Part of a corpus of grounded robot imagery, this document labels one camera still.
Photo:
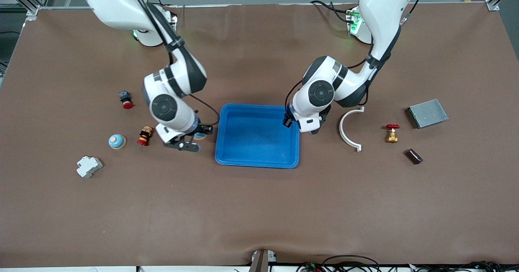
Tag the blue service bell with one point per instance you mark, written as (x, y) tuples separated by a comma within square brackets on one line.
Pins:
[(117, 142), (199, 136)]

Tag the dark brown small block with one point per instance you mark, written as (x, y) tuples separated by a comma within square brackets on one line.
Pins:
[(413, 156)]

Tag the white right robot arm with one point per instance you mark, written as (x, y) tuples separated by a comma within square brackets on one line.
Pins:
[(178, 116)]

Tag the blue plastic tray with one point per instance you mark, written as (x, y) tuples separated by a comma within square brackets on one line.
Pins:
[(259, 142)]

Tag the red mushroom button tan block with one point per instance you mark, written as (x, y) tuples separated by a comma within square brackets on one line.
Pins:
[(144, 136)]

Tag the white curved pipe clamp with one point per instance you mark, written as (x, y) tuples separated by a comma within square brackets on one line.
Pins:
[(341, 129)]

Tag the red mushroom button black block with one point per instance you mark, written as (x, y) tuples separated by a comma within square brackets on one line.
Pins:
[(126, 101)]

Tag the brown table mat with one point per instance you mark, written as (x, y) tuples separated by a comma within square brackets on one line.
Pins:
[(259, 207)]

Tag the brass valve red handwheel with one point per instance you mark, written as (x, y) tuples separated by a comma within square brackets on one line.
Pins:
[(391, 136)]

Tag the white circuit breaker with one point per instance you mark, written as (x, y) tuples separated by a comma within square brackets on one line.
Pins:
[(89, 167)]

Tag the grey metal box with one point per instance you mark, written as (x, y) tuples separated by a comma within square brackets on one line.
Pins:
[(427, 114)]

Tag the grey camera stand clamp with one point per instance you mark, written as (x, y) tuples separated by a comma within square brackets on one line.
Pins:
[(259, 262)]

